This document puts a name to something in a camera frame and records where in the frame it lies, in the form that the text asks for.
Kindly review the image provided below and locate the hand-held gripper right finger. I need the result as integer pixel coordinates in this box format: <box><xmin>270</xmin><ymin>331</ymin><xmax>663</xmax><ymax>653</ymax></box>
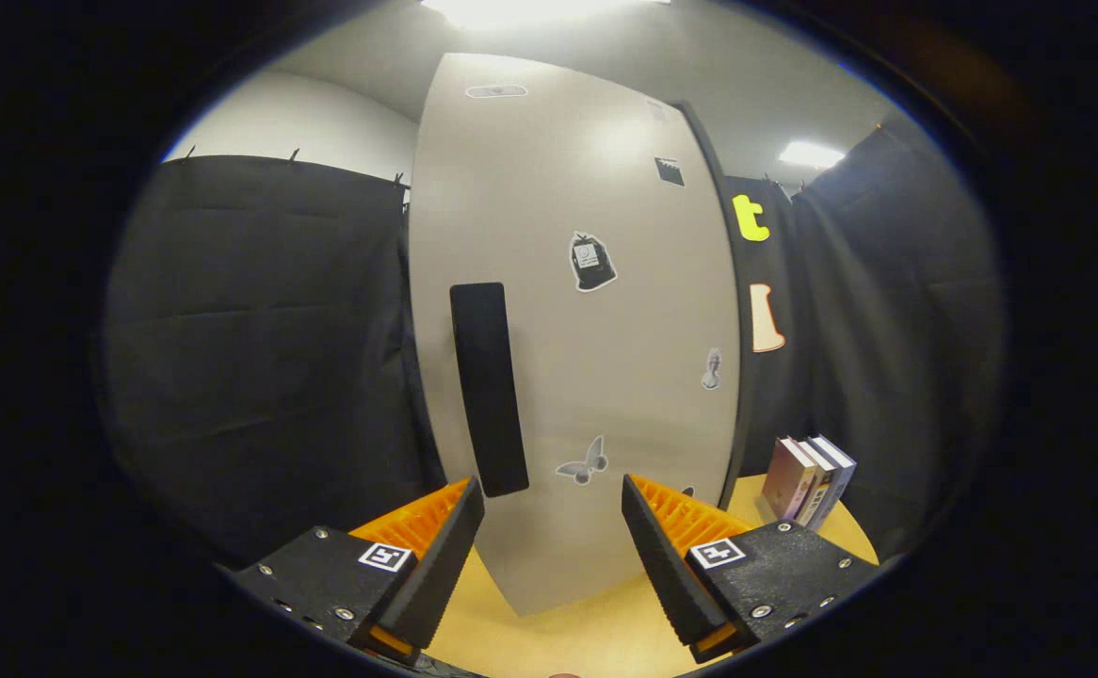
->
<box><xmin>621</xmin><ymin>474</ymin><xmax>881</xmax><ymax>663</ymax></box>

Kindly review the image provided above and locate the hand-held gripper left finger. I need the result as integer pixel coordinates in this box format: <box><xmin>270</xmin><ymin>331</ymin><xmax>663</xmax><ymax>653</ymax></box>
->
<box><xmin>229</xmin><ymin>476</ymin><xmax>486</xmax><ymax>667</ymax></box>

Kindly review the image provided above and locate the black door handle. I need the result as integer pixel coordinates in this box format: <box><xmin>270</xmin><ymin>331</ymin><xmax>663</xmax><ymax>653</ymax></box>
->
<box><xmin>449</xmin><ymin>282</ymin><xmax>531</xmax><ymax>498</ymax></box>

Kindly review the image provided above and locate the beige cabinet door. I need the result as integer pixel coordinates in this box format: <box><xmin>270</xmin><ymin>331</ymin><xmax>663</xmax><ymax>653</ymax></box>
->
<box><xmin>408</xmin><ymin>52</ymin><xmax>743</xmax><ymax>618</ymax></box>

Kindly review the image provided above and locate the pink brown book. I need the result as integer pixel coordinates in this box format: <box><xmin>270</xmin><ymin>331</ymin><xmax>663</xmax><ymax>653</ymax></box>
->
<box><xmin>761</xmin><ymin>436</ymin><xmax>818</xmax><ymax>522</ymax></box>

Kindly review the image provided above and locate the tan white book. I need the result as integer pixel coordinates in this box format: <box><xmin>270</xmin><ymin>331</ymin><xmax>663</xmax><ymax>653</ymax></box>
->
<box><xmin>794</xmin><ymin>438</ymin><xmax>837</xmax><ymax>528</ymax></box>

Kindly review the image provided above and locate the black backdrop cloth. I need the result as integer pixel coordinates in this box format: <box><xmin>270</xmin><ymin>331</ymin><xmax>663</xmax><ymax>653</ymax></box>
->
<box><xmin>97</xmin><ymin>118</ymin><xmax>1007</xmax><ymax>566</ymax></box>

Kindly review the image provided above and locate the dark grey cabinet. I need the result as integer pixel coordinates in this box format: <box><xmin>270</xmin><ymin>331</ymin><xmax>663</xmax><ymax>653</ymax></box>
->
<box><xmin>671</xmin><ymin>99</ymin><xmax>759</xmax><ymax>509</ymax></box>

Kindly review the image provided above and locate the small ceiling light panel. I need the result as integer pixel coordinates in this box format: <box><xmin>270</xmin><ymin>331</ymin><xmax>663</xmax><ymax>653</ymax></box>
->
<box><xmin>779</xmin><ymin>141</ymin><xmax>847</xmax><ymax>170</ymax></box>

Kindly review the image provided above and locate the large ceiling light panel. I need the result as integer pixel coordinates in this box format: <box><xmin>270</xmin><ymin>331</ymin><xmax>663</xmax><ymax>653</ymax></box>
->
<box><xmin>422</xmin><ymin>0</ymin><xmax>672</xmax><ymax>29</ymax></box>

